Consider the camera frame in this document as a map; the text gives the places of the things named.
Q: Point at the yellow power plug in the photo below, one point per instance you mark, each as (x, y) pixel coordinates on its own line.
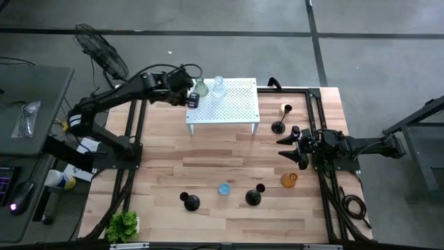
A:
(64, 125)

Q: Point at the grey desk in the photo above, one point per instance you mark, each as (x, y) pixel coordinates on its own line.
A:
(31, 111)

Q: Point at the silver bracket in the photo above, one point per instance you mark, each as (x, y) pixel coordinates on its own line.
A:
(129, 246)
(322, 247)

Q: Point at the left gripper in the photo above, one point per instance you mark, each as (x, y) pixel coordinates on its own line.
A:
(175, 88)

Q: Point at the black wide-base candlestick holder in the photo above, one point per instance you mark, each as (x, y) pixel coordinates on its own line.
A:
(191, 203)
(253, 198)

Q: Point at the black aluminium table frame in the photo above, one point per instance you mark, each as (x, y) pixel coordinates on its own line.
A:
(314, 114)

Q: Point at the black computer mouse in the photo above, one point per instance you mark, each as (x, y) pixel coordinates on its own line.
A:
(21, 198)

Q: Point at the black floor fan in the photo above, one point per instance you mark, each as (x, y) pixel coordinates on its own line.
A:
(102, 52)

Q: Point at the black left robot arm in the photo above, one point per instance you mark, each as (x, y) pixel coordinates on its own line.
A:
(111, 95)

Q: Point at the white cardboard box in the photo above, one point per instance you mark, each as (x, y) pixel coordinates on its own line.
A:
(88, 146)

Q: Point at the green plant in white pot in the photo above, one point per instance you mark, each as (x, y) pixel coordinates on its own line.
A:
(121, 227)

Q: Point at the white perforated shelf riser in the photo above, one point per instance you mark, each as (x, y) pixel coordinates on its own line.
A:
(225, 104)

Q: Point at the yellow candle jar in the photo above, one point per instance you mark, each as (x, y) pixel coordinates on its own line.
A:
(282, 108)

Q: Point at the amber glass candlestick holder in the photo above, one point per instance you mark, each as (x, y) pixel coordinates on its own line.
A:
(289, 180)

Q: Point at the grey glass candlestick holder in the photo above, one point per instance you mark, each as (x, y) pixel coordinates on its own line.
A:
(201, 88)

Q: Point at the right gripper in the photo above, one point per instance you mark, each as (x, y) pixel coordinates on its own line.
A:
(306, 146)

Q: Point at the black desk frame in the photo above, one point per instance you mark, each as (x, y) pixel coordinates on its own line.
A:
(416, 121)

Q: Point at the white yellow wipes canister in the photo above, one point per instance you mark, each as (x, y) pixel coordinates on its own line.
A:
(60, 180)

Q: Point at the keyboard with lit keys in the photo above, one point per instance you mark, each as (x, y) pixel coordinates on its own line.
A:
(7, 184)

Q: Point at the blue candle jar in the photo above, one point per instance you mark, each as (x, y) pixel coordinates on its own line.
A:
(224, 189)

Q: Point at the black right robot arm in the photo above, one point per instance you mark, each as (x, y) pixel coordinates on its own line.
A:
(367, 146)

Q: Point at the slim black candlestick holder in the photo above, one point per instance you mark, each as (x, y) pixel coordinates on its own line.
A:
(278, 127)

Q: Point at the clear glass candlestick holder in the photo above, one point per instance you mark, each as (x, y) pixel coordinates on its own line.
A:
(219, 88)

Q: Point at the clear plastic bag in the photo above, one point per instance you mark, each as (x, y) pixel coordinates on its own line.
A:
(26, 119)

